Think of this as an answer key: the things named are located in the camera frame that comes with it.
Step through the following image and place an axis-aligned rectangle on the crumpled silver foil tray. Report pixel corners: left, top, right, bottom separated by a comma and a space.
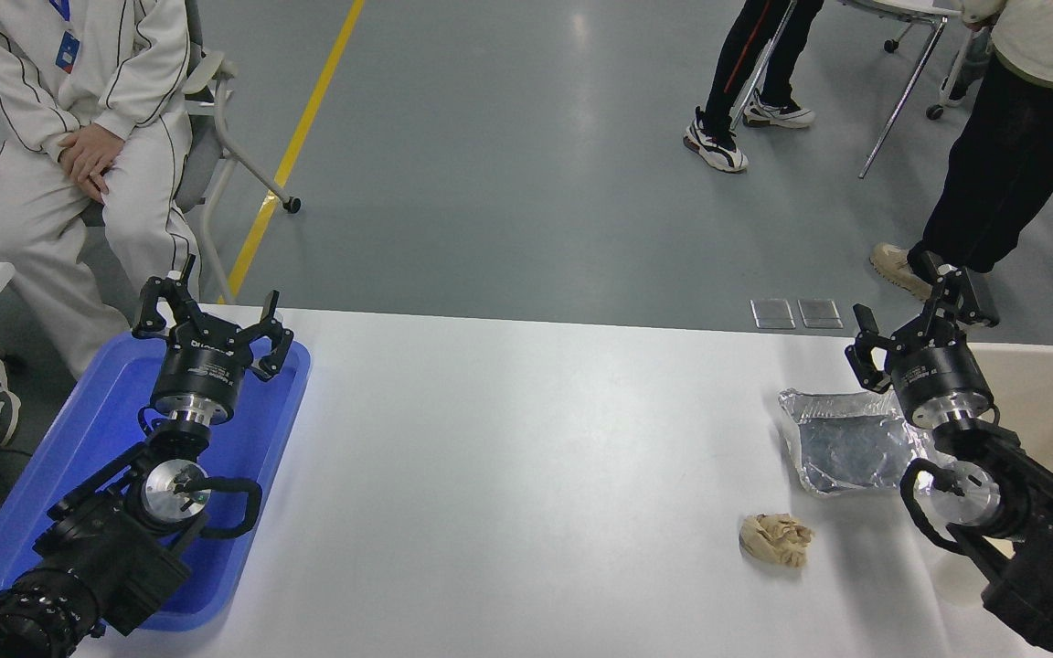
778, 387, 941, 497

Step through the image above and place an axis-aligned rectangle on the blue ID badge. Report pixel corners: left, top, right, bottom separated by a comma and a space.
49, 0, 81, 75

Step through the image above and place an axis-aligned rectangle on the crumpled tan paper ball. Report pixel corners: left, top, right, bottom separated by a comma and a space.
739, 513, 815, 569

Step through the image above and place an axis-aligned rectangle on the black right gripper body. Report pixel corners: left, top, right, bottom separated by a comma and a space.
889, 331, 995, 419

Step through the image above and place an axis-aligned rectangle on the seated person's left hand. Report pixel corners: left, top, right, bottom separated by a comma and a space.
79, 123, 130, 171

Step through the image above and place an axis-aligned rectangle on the blue plastic tray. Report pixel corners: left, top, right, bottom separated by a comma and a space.
0, 331, 312, 633

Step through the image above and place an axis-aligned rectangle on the seated person in white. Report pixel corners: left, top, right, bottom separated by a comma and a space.
0, 0, 203, 380

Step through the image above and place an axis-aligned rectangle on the seated person's right hand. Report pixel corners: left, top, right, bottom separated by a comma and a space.
58, 137, 116, 204

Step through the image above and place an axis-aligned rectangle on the white chair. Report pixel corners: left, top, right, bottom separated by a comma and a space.
729, 0, 994, 180

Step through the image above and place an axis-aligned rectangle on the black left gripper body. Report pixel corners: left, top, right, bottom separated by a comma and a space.
150, 325, 250, 409

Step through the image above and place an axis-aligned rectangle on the clear floor plate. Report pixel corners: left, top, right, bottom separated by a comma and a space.
798, 298, 844, 329
750, 298, 796, 330

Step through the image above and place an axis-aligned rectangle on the person with white sneakers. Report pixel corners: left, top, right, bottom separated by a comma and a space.
684, 0, 825, 175

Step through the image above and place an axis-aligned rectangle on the grey wheeled chair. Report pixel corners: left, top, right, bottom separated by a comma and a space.
0, 0, 302, 307

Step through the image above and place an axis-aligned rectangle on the standing person with tan shoes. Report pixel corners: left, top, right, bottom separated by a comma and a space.
869, 0, 1053, 302

